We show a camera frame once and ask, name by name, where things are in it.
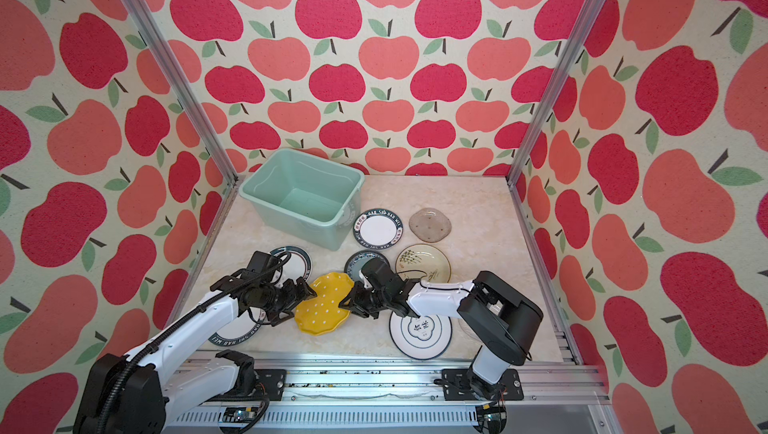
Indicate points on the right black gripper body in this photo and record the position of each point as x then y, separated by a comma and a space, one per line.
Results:
374, 299

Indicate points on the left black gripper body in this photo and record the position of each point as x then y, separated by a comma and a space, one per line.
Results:
277, 297

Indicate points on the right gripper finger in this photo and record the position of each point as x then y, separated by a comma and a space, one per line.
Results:
366, 311
355, 300

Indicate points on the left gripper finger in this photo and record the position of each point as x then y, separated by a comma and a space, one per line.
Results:
299, 290
275, 316

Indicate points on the yellow dotted scalloped plate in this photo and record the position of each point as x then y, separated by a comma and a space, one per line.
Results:
322, 315

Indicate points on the white plate black quatrefoil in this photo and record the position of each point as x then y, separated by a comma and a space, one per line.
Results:
421, 338

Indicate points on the white plate red-green lettered rim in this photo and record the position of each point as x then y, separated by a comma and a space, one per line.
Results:
378, 229

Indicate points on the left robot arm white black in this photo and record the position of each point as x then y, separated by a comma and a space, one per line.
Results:
142, 389

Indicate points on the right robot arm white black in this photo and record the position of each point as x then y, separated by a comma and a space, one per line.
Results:
505, 320

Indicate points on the mint green plastic bin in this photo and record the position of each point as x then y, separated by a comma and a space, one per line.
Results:
314, 199

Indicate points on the white plate dark green rim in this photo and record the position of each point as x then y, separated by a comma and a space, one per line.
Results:
298, 266

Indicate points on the teal patterned small plate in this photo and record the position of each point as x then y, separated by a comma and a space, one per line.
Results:
353, 266

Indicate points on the white plate lettered rim front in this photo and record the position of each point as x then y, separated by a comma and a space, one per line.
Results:
239, 330

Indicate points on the cream plate with plant drawing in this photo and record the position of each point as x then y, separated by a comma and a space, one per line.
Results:
425, 262

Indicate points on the brown speckled square plate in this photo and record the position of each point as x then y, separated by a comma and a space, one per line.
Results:
430, 225

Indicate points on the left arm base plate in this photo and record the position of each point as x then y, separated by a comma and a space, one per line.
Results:
256, 386

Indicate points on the aluminium front rail frame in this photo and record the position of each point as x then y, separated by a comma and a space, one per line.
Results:
399, 396

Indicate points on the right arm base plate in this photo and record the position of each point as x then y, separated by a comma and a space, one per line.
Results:
465, 385

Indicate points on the left aluminium corner post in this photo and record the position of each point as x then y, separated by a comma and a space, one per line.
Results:
172, 70

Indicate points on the aluminium corner post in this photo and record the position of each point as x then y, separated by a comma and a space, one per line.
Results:
172, 70
573, 48

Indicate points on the right aluminium corner post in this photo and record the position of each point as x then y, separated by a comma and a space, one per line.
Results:
573, 48

